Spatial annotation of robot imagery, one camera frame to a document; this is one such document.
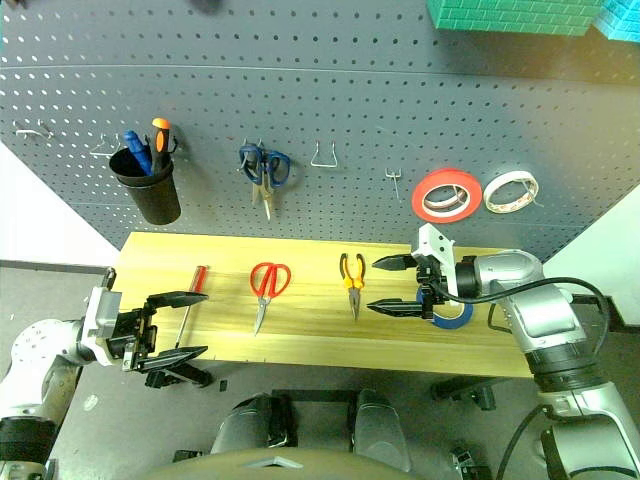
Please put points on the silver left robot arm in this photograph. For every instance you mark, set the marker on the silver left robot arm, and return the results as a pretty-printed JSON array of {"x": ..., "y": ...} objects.
[{"x": 35, "y": 345}]

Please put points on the black table foot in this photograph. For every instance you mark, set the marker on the black table foot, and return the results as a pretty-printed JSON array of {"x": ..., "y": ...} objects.
[
  {"x": 192, "y": 376},
  {"x": 465, "y": 392}
]

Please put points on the grey robot torso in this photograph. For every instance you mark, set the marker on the grey robot torso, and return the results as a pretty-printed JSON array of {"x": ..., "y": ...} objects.
[{"x": 275, "y": 467}]

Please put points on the teal brick pattern box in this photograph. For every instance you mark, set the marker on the teal brick pattern box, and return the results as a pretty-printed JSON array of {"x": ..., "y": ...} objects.
[{"x": 622, "y": 17}]

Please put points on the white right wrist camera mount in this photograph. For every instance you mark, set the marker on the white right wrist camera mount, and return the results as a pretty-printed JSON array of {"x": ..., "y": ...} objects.
[{"x": 436, "y": 245}]

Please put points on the white tape roll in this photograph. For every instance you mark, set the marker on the white tape roll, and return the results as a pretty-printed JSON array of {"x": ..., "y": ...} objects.
[{"x": 505, "y": 178}]

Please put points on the grey perforated pegboard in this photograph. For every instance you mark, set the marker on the grey perforated pegboard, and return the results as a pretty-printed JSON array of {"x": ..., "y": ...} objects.
[{"x": 350, "y": 75}]

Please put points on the grey robot right leg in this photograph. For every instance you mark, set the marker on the grey robot right leg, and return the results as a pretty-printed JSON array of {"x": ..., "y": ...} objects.
[{"x": 377, "y": 425}]

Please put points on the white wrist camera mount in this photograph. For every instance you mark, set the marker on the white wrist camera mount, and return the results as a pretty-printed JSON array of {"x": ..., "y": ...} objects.
[
  {"x": 436, "y": 245},
  {"x": 102, "y": 310}
]

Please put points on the black plastic tool cup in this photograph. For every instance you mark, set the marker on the black plastic tool cup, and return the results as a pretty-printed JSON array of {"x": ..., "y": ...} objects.
[{"x": 155, "y": 200}]

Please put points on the blue tape roll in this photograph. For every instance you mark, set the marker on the blue tape roll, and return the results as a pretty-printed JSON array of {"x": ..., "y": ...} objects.
[{"x": 462, "y": 320}]

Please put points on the red tape roll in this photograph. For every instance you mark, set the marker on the red tape roll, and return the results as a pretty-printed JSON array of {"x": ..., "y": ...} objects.
[{"x": 450, "y": 175}]

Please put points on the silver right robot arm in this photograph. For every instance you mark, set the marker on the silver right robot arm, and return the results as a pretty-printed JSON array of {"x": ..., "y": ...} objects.
[{"x": 515, "y": 272}]

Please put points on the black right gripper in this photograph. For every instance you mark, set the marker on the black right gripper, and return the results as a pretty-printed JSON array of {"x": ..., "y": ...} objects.
[{"x": 430, "y": 285}]

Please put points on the orange black needle-nose pliers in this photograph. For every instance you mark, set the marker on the orange black needle-nose pliers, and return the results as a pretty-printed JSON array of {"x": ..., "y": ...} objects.
[{"x": 354, "y": 287}]

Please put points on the grey robot leg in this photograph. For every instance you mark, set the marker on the grey robot leg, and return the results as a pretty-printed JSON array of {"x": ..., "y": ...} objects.
[
  {"x": 245, "y": 425},
  {"x": 377, "y": 425}
]

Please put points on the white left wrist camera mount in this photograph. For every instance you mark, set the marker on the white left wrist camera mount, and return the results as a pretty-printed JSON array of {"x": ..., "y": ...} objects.
[{"x": 102, "y": 310}]

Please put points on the grey robot left leg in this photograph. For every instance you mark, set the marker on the grey robot left leg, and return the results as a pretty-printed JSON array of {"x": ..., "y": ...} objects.
[{"x": 245, "y": 425}]

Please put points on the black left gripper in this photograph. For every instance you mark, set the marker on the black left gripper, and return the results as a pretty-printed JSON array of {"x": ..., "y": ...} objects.
[{"x": 130, "y": 335}]

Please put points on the green brick pattern box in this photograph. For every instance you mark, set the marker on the green brick pattern box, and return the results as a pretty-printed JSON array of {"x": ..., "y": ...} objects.
[{"x": 500, "y": 15}]

